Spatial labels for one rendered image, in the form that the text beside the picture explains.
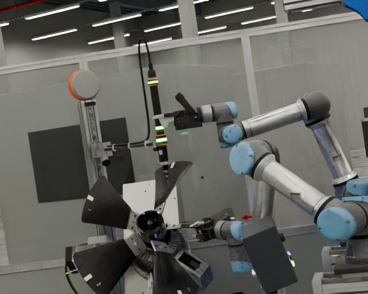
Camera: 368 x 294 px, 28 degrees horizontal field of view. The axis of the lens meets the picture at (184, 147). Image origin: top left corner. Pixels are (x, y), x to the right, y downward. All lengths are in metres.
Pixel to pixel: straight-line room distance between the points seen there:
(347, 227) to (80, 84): 1.74
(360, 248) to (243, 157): 0.52
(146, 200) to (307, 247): 0.91
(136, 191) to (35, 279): 0.83
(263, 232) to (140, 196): 1.32
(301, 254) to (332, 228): 1.39
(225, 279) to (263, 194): 1.15
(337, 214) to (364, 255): 0.22
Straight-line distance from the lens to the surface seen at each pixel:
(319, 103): 3.07
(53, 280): 4.01
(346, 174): 3.24
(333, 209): 2.49
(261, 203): 2.83
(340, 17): 3.88
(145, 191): 3.53
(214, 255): 3.87
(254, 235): 2.29
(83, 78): 3.73
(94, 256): 3.09
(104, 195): 3.25
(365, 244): 2.63
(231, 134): 2.97
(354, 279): 2.66
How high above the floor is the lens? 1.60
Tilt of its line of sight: 2 degrees down
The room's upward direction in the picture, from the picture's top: 8 degrees counter-clockwise
